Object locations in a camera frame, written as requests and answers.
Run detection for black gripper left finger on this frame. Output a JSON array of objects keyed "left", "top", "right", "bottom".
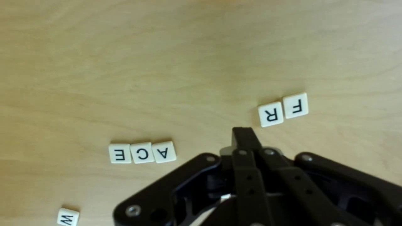
[{"left": 112, "top": 125, "right": 274, "bottom": 226}]

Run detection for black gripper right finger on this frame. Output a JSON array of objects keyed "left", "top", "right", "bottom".
[{"left": 255, "top": 148, "right": 402, "bottom": 226}]

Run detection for white letter tile F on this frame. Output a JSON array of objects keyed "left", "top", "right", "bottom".
[{"left": 281, "top": 91, "right": 310, "bottom": 120}]

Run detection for white letter tile A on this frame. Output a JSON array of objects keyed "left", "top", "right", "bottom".
[{"left": 150, "top": 139, "right": 178, "bottom": 164}]

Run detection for white letter tile R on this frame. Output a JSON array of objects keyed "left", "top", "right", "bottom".
[{"left": 257, "top": 100, "right": 285, "bottom": 128}]

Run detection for white letter tile C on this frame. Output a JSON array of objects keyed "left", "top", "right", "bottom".
[{"left": 129, "top": 141, "right": 156, "bottom": 165}]

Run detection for white letter tile E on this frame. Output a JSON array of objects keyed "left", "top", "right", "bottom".
[{"left": 107, "top": 143, "right": 133, "bottom": 165}]

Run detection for white letter tile W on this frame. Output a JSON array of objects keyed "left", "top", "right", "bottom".
[{"left": 55, "top": 207, "right": 80, "bottom": 226}]

